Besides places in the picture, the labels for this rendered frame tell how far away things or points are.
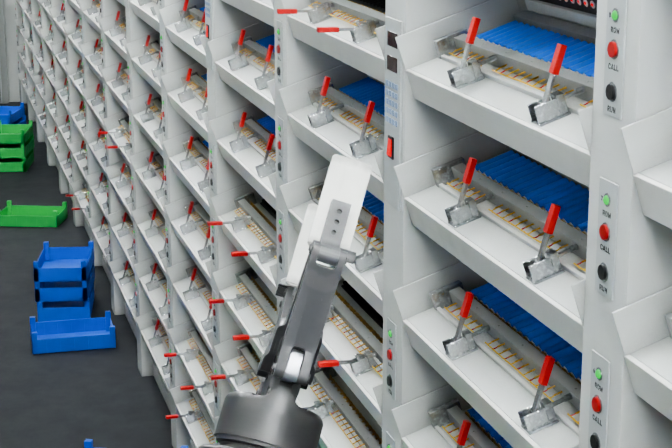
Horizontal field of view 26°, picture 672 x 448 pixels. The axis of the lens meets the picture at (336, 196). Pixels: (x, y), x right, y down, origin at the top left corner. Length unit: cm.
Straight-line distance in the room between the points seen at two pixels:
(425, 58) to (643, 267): 71
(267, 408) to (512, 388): 89
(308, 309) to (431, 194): 112
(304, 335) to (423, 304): 118
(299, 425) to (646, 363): 54
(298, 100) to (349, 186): 175
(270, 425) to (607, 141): 60
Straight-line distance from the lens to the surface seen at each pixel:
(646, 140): 146
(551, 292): 170
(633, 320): 151
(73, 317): 575
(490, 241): 189
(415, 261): 217
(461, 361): 201
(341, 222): 103
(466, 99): 188
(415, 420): 225
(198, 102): 393
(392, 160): 217
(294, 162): 282
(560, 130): 165
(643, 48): 145
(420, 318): 218
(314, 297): 101
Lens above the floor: 181
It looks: 14 degrees down
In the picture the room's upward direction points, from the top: straight up
